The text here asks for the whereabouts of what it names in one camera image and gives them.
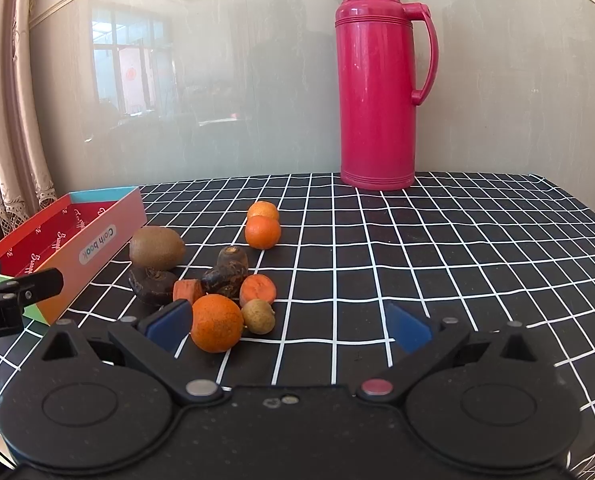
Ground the pink thermos flask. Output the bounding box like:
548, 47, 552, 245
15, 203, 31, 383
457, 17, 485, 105
335, 0, 439, 191

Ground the large orange mandarin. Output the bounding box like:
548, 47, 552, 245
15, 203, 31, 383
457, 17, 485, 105
190, 294, 243, 353

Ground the small tan longan fruit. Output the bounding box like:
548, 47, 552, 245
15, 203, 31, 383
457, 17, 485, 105
241, 299, 276, 335

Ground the orange carrot chunk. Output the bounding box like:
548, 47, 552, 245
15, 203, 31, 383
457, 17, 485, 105
239, 274, 277, 307

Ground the black white grid tablecloth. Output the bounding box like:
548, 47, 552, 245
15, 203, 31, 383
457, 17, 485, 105
0, 171, 595, 478

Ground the beige lace curtain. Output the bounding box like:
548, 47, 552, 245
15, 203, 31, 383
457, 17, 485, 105
0, 0, 57, 234

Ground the colourful cardboard box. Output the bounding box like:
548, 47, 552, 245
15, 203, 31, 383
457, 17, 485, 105
0, 186, 146, 325

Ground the brown kiwi fruit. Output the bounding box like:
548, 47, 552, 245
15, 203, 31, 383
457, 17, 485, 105
130, 226, 186, 271

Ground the dark water chestnut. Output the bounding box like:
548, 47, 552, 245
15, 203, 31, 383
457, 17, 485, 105
201, 264, 248, 298
216, 246, 249, 274
128, 266, 177, 306

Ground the small carrot piece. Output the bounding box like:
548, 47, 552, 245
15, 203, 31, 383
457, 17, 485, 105
173, 278, 206, 304

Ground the small mandarin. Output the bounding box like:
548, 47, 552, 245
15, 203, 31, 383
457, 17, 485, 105
247, 200, 279, 221
244, 216, 281, 250

